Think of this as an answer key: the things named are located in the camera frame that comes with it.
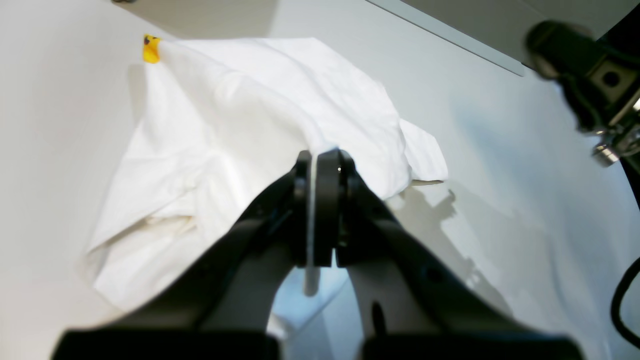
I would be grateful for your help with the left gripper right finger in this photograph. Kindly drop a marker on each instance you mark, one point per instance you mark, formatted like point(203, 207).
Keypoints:
point(412, 306)

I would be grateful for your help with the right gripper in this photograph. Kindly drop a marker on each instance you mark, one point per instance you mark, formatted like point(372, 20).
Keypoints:
point(600, 84)

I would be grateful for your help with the white t-shirt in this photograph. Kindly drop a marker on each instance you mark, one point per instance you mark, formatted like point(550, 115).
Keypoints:
point(223, 119)

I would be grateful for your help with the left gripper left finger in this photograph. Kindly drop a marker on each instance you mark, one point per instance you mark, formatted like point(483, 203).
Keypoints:
point(218, 309)

